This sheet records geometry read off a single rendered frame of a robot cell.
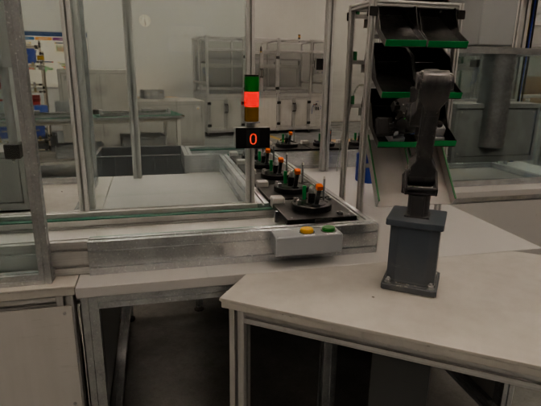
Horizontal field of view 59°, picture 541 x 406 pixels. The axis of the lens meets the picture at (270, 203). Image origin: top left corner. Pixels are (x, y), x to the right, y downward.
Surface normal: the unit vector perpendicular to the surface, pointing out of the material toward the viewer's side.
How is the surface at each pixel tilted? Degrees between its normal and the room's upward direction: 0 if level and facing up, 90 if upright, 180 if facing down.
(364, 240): 90
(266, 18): 90
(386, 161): 45
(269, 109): 90
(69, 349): 90
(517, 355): 0
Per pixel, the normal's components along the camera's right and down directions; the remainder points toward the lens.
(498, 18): 0.23, 0.27
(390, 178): 0.05, -0.49
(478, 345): 0.01, -0.96
